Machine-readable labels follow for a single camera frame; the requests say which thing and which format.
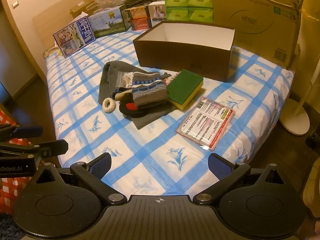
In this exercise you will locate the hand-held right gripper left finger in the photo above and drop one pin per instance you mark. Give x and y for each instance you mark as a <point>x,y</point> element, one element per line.
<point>102,165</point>

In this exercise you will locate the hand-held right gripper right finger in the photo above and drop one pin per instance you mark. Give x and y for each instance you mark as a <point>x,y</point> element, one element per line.
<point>220,166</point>

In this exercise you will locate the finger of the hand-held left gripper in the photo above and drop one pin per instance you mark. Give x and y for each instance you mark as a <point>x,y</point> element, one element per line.
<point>27,130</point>
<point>50,147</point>

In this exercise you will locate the white hair scrunchie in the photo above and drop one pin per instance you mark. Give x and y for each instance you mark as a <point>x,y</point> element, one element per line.
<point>104,105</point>

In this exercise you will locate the grey cloth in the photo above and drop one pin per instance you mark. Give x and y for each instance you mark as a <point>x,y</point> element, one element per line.
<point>147,118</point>

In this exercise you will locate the beige sock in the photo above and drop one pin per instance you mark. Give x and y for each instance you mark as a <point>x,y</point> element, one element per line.
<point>121,95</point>

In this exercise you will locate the patterned knit sock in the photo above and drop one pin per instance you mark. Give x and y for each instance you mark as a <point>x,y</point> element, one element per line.
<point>147,90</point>

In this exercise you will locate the bag of cotton swabs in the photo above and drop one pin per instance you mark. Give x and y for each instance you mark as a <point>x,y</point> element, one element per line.
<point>123,78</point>

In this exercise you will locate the green and yellow sponge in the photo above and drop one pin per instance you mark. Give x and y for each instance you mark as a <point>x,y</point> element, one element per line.
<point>183,82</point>

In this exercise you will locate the red checkered bag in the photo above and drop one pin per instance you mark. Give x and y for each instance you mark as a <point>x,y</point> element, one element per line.
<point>10,195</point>

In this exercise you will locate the red-edged plastic packet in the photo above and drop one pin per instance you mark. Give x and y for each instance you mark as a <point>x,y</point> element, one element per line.
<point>205,122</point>

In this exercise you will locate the blue checkered bed sheet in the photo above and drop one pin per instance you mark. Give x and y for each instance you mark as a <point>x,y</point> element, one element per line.
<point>150,142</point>

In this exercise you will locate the white fan stand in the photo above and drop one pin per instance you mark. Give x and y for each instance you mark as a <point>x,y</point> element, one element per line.
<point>297,120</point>

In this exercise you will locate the blue cartoon milk carton box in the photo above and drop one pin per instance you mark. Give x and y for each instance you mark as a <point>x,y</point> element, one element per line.
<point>72,36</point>

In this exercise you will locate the wooden headboard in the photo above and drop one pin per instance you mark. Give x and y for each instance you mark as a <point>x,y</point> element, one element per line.
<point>57,12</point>

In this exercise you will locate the cow-printed milk carton box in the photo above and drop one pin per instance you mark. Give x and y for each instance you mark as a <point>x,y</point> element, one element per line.
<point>107,25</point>

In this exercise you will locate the large tan cardboard box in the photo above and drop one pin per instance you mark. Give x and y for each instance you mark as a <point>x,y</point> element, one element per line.
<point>262,37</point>

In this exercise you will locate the long brown cardboard box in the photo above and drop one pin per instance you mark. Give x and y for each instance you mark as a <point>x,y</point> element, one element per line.
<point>82,6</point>

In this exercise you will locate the orange and brown food box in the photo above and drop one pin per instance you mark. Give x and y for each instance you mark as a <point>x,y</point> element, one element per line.
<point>140,24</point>
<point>137,13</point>

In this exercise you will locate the clear plastic bag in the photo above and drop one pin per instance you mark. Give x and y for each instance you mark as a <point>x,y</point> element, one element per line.
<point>110,1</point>

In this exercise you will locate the white photo-printed box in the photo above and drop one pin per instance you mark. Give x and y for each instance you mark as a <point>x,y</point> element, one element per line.
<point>157,12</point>

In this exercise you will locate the wall switch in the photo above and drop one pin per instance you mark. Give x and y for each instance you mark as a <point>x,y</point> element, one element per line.
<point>15,4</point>

